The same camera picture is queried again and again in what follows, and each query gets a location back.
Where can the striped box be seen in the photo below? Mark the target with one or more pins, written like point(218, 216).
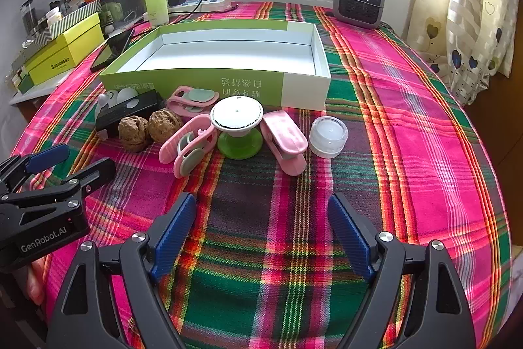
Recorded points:
point(69, 18)

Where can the yellow-green box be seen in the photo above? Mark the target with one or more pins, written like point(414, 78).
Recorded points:
point(61, 50)

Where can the pink clip with green pad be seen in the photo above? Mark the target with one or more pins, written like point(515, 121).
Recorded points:
point(196, 95)
point(286, 136)
point(168, 148)

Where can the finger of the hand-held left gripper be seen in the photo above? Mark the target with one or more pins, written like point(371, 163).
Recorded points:
point(98, 171)
point(47, 157)

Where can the brown walnut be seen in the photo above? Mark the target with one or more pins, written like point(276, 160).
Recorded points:
point(164, 125)
point(133, 133)

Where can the green and white cardboard box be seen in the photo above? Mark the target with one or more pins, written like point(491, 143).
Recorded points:
point(229, 46)

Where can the plaid tablecloth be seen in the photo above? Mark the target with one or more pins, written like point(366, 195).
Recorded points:
point(408, 128)

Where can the black smartphone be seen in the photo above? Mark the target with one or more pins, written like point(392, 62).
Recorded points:
point(110, 50)

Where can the dark green box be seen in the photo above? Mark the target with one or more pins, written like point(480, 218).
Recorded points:
point(20, 82)

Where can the black flashlight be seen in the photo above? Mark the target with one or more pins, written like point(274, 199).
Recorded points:
point(118, 116)

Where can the white power strip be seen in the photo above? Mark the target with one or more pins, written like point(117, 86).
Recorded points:
point(212, 3)

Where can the white round toy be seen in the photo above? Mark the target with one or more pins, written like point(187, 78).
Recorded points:
point(122, 95)

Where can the heart print curtain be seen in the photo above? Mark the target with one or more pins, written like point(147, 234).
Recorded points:
point(470, 26)

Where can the clear glass tank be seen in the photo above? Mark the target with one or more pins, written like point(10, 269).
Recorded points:
point(130, 1)

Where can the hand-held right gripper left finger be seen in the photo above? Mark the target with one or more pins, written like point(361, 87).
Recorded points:
point(175, 234)

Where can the green and white mushroom stand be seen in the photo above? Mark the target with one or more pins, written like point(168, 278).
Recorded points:
point(237, 114)

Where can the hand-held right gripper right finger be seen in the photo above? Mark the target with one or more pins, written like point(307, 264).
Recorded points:
point(347, 234)

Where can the glass jar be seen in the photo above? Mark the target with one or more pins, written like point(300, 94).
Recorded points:
point(27, 15)

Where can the clear white jar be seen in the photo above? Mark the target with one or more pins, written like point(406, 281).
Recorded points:
point(329, 136)

